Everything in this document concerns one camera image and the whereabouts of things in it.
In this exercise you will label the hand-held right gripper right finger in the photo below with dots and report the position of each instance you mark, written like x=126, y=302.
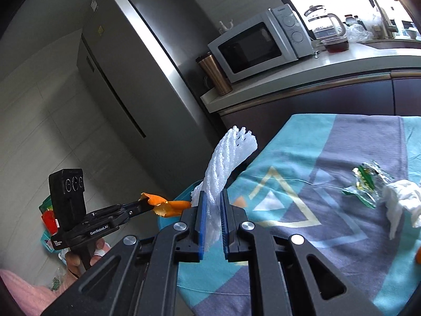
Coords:
x=224, y=230

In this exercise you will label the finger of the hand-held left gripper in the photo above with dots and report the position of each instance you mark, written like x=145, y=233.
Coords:
x=139, y=204
x=141, y=212

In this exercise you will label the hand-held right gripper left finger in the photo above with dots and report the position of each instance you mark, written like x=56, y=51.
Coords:
x=202, y=230

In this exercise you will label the orange peel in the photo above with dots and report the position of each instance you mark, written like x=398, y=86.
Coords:
x=418, y=257
x=164, y=205

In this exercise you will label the white foam fruit net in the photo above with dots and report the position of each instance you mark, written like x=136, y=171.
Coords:
x=223, y=158

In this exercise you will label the white tissue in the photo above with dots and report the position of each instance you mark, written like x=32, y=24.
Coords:
x=404, y=197

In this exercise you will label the person's left forearm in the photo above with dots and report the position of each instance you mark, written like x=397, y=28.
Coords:
x=29, y=296

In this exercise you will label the person's left hand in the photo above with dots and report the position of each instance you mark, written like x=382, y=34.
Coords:
x=102, y=248

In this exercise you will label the red printed bag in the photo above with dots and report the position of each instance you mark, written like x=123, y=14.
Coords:
x=49, y=219

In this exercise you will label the teal printed blanket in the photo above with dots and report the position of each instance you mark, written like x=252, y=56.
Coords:
x=329, y=187

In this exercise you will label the silver refrigerator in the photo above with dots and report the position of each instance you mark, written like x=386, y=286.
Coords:
x=131, y=72

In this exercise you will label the green foil wrapper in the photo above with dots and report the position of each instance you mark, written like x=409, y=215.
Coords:
x=365, y=181

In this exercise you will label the copper travel tumbler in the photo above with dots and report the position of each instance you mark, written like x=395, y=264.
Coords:
x=215, y=72

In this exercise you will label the kitchen counter cabinet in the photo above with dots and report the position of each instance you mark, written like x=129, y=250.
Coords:
x=312, y=95

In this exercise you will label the white microwave oven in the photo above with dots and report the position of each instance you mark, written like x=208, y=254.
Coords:
x=250, y=49

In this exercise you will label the small white holder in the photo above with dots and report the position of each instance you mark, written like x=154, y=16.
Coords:
x=226, y=27

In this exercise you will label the dark red lidded container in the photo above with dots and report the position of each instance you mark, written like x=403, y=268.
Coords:
x=334, y=45

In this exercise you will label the glass electric kettle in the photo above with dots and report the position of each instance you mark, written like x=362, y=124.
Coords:
x=324, y=23

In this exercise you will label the clear plastic bag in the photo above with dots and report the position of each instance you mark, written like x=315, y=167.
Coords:
x=360, y=29

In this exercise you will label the steel kitchen faucet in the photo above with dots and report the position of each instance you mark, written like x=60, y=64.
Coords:
x=384, y=16

